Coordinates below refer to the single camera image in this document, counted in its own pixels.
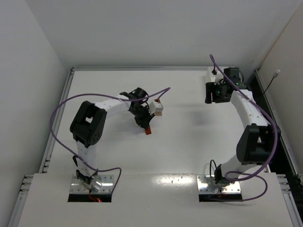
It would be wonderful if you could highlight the white perforated box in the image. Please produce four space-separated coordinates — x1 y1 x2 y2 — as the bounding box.
205 67 216 83

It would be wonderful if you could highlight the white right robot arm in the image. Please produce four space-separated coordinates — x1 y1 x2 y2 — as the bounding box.
205 67 281 184

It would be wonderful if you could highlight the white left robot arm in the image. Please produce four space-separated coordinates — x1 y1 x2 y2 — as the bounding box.
70 87 156 186

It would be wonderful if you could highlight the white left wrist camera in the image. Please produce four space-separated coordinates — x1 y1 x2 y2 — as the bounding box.
149 100 164 114

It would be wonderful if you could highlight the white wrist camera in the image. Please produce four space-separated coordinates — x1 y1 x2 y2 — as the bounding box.
214 71 224 84
149 100 164 114

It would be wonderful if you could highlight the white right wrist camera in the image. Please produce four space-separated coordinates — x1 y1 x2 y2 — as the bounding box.
214 71 224 84

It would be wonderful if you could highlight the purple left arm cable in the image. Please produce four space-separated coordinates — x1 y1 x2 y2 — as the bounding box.
51 87 171 197

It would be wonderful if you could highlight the black wall cable white plug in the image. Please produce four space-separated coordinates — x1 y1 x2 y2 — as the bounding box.
261 69 281 96

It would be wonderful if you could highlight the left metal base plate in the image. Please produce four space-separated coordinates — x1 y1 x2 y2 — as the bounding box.
69 175 114 195

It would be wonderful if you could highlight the metal base plate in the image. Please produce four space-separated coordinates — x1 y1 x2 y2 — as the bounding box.
69 175 114 195
196 175 241 195

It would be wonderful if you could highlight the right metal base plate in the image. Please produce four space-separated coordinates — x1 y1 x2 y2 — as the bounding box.
196 175 241 195

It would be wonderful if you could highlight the aluminium table frame rail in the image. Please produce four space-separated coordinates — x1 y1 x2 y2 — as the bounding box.
10 67 302 227

